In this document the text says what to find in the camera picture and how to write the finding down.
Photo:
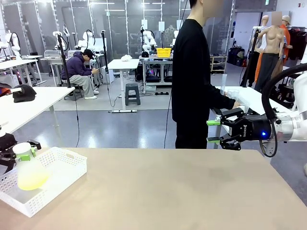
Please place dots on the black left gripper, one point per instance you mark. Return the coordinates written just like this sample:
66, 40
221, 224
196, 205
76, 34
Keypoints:
7, 142

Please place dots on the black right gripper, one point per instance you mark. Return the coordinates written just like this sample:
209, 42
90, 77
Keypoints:
254, 128

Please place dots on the translucent conical flask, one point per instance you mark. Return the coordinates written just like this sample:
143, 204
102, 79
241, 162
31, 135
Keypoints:
31, 175

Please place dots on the clear measuring beaker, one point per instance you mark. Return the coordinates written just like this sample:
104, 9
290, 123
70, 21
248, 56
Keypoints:
233, 94

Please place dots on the clear graduated cylinder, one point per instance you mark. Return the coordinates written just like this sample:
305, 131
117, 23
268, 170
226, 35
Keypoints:
224, 83

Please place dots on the white perforated plastic basket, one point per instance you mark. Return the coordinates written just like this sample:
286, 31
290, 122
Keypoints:
62, 172

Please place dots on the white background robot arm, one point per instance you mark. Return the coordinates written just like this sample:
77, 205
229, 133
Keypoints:
148, 39
64, 36
87, 40
175, 38

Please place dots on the person's right forearm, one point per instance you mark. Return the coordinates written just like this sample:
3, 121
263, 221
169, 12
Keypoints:
223, 101

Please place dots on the person's right hand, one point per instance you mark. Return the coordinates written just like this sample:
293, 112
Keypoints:
238, 104

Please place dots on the white side table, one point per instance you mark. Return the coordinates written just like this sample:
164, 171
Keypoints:
254, 98

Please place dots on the black baseball cap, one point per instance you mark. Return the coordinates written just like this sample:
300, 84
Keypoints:
24, 94

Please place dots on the shoe rack with shoes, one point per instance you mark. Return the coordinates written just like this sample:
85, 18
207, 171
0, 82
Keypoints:
218, 64

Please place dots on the white table with cap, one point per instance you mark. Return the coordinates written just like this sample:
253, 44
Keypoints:
48, 95

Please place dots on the red orange object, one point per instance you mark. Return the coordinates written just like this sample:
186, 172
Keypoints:
3, 92

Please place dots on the person in black sweater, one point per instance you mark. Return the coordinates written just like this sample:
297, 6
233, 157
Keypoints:
189, 72

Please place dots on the black bag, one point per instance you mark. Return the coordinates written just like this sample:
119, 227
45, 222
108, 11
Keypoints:
236, 56

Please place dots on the white background desk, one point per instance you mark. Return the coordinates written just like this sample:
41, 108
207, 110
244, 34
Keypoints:
16, 63

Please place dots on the yellow plastic basket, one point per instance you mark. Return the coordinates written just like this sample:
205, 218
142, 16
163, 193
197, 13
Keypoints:
164, 52

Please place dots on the person in purple hoodie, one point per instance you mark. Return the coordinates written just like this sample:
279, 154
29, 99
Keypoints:
76, 69

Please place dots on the white desk with basket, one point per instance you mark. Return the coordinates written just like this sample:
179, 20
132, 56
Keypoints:
156, 58

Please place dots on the dark clothes on rack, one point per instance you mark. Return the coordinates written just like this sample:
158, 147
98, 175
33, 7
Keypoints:
296, 45

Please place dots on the grey plastic stool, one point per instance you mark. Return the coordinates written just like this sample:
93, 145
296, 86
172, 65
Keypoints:
132, 89

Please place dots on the white power strip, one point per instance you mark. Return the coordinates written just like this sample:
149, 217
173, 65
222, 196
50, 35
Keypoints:
124, 111

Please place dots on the white mannequin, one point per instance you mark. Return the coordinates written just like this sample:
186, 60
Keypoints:
265, 21

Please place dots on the white standing desk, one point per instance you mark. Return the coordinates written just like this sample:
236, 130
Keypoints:
124, 63

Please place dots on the white crumpled cloth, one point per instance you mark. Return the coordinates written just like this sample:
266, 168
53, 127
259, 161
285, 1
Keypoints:
126, 58

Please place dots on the black stand with camera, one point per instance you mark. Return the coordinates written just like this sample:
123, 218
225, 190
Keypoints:
250, 67

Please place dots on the black camera tripod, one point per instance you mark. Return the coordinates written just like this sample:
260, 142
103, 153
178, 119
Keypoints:
63, 60
104, 55

